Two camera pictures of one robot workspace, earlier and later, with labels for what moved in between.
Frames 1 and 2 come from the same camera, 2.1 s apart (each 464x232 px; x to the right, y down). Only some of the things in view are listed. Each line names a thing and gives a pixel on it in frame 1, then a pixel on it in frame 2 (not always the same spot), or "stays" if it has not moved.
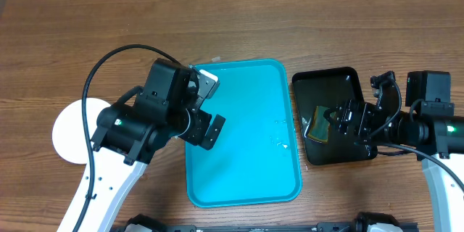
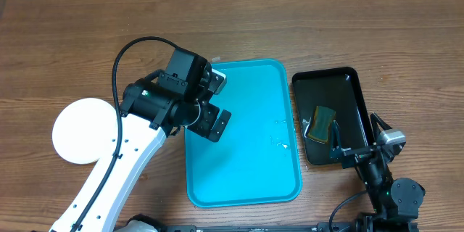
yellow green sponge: (320, 127) stays
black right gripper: (365, 114) to (359, 155)
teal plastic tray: (255, 159) stays
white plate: (69, 131) stays
